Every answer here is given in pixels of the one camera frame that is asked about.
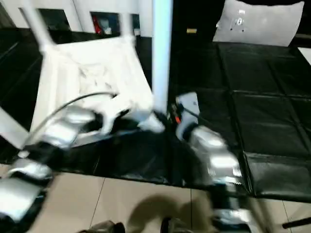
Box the white plastic table leg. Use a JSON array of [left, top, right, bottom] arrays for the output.
[[151, 0, 175, 115], [0, 106, 32, 151], [120, 11, 137, 41], [18, 6, 56, 54]]

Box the white plastic table top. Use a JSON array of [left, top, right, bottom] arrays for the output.
[[28, 33, 166, 147]]

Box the black work mat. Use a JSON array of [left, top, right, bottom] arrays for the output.
[[0, 26, 311, 202]]

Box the black sofa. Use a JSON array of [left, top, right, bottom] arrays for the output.
[[171, 0, 311, 42]]

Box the red bottle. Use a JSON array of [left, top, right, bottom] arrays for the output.
[[93, 15, 102, 34]]

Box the dark brown shoe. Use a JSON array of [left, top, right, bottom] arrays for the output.
[[161, 216, 195, 233], [79, 219, 125, 233]]

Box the white cabinet with glass doors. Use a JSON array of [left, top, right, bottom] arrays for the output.
[[0, 0, 156, 37]]

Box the grey printed cushion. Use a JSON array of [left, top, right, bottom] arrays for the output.
[[212, 0, 306, 47]]

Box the white flat board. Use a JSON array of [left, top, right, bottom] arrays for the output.
[[297, 47, 311, 66]]

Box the black tripod leg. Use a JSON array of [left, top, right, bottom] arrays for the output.
[[282, 219, 311, 229]]

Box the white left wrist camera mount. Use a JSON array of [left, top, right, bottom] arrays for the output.
[[96, 96, 132, 136]]

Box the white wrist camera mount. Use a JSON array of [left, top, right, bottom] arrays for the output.
[[174, 91, 202, 142], [96, 96, 132, 136]]

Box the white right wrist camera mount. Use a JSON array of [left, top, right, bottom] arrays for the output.
[[174, 91, 202, 142]]

